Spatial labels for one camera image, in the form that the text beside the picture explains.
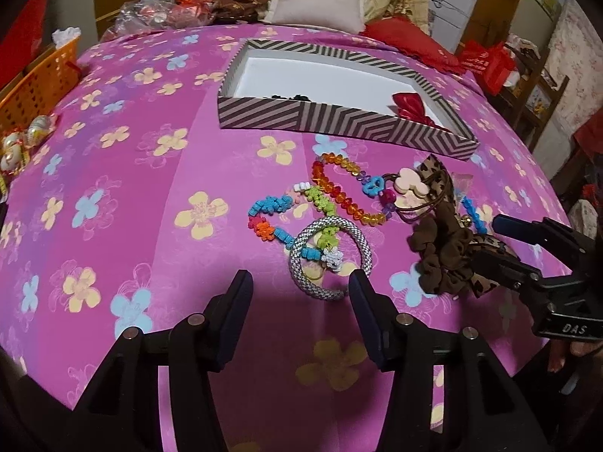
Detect shiny wrapped ornaments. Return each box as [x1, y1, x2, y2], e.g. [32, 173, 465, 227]
[27, 114, 58, 146]

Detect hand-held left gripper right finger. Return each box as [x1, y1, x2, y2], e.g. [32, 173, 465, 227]
[347, 269, 552, 452]

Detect brown scrunchie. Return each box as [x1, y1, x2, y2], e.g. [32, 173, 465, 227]
[407, 214, 476, 295]

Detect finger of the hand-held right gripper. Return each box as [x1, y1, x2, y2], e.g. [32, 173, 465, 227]
[471, 249, 542, 293]
[492, 214, 585, 264]

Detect rainbow bead bracelet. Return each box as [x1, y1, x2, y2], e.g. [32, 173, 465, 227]
[311, 152, 401, 227]

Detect wooden shelf rack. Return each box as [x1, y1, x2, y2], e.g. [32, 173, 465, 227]
[490, 42, 573, 151]

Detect colourful flower bead bracelet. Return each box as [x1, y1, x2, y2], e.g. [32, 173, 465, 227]
[247, 181, 344, 272]

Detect white pillow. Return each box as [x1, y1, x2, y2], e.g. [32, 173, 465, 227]
[263, 0, 373, 34]

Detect orange plastic basket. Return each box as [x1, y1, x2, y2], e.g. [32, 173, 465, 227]
[0, 35, 83, 137]

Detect striped cardboard box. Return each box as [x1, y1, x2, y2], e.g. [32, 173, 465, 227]
[217, 39, 479, 161]

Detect red cushion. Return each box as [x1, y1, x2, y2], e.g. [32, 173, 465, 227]
[360, 16, 465, 73]

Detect red satin bow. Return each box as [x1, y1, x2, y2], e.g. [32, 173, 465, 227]
[392, 92, 439, 126]

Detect leopard print bow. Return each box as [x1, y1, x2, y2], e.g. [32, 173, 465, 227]
[464, 233, 519, 298]

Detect red shopping bag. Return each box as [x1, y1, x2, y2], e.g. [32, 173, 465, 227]
[459, 41, 516, 96]

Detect red gift bag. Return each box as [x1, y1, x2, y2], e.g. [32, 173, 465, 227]
[0, 0, 50, 90]

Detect leopard print ribbon hair tie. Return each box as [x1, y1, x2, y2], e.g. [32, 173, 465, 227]
[415, 154, 455, 199]

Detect person's right hand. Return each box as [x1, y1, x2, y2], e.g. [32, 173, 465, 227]
[546, 338, 603, 387]

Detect white tissue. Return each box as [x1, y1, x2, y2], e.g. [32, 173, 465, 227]
[52, 27, 82, 49]

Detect beige mouse-shaped hair tie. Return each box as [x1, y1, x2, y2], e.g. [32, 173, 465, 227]
[384, 167, 453, 224]

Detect clear plastic bag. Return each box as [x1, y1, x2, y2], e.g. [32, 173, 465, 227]
[110, 0, 217, 34]

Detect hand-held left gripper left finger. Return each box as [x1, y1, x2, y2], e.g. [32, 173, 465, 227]
[66, 269, 255, 452]

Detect silver woven bangle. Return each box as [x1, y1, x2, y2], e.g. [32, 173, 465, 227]
[288, 218, 373, 302]

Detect blue bead bracelet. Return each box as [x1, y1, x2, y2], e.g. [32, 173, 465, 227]
[452, 174, 488, 235]

